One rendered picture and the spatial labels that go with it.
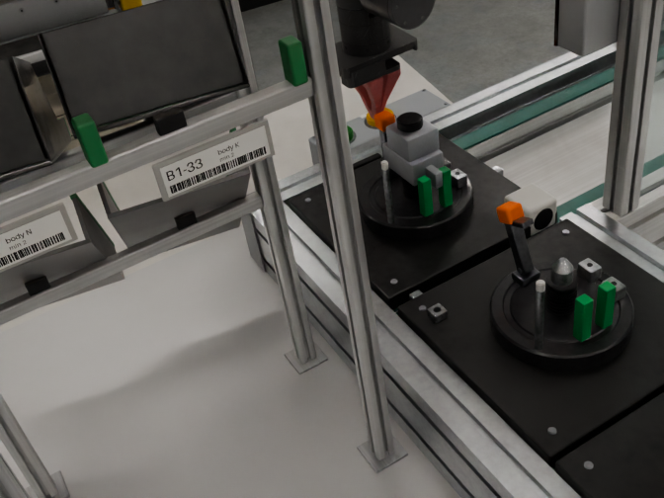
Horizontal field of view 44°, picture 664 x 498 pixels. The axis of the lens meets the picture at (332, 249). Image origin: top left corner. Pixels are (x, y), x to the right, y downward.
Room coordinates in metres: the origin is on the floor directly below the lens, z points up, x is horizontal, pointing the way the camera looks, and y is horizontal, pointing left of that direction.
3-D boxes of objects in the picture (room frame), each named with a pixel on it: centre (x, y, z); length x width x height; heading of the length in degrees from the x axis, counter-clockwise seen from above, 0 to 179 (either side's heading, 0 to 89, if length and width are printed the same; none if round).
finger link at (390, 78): (0.88, -0.07, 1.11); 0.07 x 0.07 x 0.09; 24
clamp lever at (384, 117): (0.85, -0.09, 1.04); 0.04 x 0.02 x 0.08; 24
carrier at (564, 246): (0.58, -0.22, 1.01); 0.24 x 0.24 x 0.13; 24
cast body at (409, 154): (0.80, -0.12, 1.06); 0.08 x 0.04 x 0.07; 24
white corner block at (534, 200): (0.76, -0.24, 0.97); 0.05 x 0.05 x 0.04; 24
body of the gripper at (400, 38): (0.88, -0.08, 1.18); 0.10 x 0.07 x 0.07; 114
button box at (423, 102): (1.04, -0.10, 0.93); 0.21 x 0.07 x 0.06; 114
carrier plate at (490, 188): (0.81, -0.11, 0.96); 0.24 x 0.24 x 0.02; 24
